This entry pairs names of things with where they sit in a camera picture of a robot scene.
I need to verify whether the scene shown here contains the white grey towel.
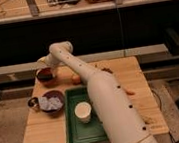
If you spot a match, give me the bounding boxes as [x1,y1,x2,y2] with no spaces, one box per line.
[39,96,63,112]

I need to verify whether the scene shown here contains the dark red bowl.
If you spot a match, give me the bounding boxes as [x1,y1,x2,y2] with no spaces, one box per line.
[36,67,56,87]

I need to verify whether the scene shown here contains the white paper cup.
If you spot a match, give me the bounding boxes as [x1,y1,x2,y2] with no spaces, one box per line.
[74,102,92,123]

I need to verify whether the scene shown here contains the small metal cup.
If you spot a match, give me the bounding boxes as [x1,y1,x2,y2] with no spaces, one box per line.
[27,97,40,111]

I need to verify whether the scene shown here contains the green plastic tray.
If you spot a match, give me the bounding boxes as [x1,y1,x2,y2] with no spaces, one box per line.
[64,87,107,143]

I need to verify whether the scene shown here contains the orange carrot piece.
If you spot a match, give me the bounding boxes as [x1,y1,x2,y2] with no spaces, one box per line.
[125,89,136,96]

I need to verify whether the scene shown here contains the wooden table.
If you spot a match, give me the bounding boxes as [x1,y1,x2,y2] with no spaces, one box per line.
[23,56,169,143]

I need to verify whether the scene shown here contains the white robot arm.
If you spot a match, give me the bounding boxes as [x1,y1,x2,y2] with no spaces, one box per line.
[39,41,157,143]

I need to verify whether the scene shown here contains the orange fruit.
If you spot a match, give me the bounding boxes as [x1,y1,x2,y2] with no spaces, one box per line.
[71,74,81,85]

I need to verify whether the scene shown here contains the purple bowl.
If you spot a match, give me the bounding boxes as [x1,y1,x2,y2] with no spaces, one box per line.
[39,90,65,118]

